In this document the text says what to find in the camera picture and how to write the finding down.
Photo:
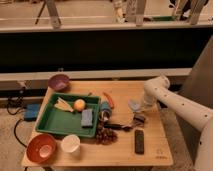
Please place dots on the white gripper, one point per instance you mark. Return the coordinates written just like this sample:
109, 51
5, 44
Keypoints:
148, 101

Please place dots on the light blue towel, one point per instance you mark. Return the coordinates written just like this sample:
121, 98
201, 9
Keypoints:
134, 106

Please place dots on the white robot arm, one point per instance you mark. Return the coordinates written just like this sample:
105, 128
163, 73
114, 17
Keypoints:
197, 115

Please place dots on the black remote control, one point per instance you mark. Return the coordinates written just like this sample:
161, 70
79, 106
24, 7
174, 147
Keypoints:
139, 142

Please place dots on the red chili pepper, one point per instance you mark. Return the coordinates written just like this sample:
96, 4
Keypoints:
110, 100

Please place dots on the blue can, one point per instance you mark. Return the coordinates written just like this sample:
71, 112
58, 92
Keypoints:
105, 111

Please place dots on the dark grape bunch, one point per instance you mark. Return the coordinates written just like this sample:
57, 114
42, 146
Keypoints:
105, 136

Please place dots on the blue grey sponge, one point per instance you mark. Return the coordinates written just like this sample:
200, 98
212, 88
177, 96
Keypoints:
87, 118

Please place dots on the orange round fruit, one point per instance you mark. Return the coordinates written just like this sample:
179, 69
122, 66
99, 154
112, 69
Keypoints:
79, 105

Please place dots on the pale yellow corn husk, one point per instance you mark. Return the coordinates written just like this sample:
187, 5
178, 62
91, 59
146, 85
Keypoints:
63, 105

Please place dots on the white cup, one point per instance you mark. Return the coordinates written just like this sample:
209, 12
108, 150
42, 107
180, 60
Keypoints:
70, 143

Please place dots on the purple bowl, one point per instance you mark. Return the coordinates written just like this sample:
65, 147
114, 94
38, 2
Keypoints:
58, 82

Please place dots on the green plastic tray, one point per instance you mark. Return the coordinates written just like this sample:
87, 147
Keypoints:
55, 121

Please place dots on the red orange bowl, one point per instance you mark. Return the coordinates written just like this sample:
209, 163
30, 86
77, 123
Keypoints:
41, 148

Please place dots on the blue power box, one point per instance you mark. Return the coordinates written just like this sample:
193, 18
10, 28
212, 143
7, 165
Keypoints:
31, 112

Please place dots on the black handled brush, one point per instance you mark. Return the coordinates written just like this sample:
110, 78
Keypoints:
137, 120

